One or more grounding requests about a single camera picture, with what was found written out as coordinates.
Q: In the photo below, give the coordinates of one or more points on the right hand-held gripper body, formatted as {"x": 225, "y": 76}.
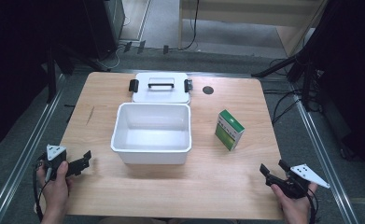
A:
{"x": 298, "y": 180}

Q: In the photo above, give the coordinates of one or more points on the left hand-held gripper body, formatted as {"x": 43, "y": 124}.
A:
{"x": 56, "y": 157}

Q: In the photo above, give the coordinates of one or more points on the green and white carton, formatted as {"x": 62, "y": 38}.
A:
{"x": 230, "y": 129}

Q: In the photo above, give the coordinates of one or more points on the white plastic storage box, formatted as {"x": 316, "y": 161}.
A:
{"x": 152, "y": 133}

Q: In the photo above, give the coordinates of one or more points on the person's right hand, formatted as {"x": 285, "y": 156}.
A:
{"x": 293, "y": 207}

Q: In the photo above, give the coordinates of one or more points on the person's left hand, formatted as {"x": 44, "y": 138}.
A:
{"x": 57, "y": 191}

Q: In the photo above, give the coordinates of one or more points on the black stand with legs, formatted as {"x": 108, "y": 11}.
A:
{"x": 55, "y": 65}

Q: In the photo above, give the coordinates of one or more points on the black curtain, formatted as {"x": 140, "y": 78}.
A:
{"x": 15, "y": 68}
{"x": 351, "y": 77}

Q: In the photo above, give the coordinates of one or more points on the black round table grommet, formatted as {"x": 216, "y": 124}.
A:
{"x": 208, "y": 90}

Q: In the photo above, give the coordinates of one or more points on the black tripod stand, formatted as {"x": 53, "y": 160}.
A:
{"x": 295, "y": 62}

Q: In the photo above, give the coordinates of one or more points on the black cabinet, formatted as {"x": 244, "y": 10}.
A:
{"x": 104, "y": 28}

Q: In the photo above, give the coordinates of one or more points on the metal floor rail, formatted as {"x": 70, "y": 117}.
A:
{"x": 323, "y": 155}
{"x": 18, "y": 161}

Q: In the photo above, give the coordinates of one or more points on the light wooden furniture frame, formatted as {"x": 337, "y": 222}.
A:
{"x": 248, "y": 12}

